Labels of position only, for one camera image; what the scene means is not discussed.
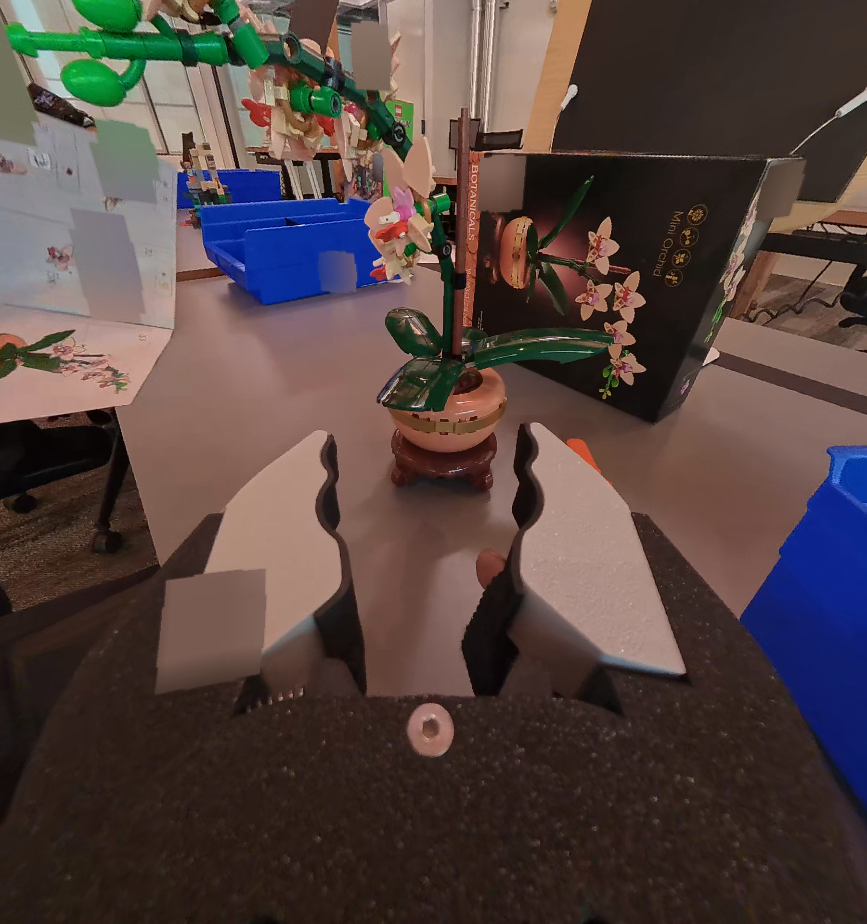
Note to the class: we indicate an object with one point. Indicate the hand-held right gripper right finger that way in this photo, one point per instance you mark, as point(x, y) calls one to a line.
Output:
point(585, 570)

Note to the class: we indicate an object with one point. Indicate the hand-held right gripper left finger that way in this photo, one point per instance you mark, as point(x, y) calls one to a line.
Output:
point(281, 527)

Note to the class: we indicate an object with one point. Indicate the brick orchid plant model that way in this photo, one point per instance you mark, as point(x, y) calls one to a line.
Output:
point(451, 419)

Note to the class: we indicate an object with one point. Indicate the grey desk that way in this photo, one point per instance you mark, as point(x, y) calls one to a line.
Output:
point(260, 375)

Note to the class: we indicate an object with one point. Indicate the orange brick separator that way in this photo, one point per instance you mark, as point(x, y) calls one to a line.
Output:
point(591, 458)

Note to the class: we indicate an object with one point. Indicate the open instruction booklet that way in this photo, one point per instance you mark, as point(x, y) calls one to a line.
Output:
point(123, 339)

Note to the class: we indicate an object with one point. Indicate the blue plastic bin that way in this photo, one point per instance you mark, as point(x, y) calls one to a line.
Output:
point(253, 184)
point(281, 267)
point(823, 650)

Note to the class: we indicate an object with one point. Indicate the black orchid product box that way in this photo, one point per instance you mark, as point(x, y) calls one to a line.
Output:
point(700, 346)

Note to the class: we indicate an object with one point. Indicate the small brick tower model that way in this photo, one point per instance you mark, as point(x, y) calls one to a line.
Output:
point(203, 173)

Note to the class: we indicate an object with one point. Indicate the green product box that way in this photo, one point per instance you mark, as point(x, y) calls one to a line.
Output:
point(409, 115)

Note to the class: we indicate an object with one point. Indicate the brown cardboard sheet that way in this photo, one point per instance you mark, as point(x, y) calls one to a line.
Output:
point(552, 72)

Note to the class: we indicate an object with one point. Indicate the large black panel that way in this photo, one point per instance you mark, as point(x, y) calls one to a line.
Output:
point(693, 72)

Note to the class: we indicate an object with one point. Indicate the wooden table black frame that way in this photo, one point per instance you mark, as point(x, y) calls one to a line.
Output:
point(837, 249)

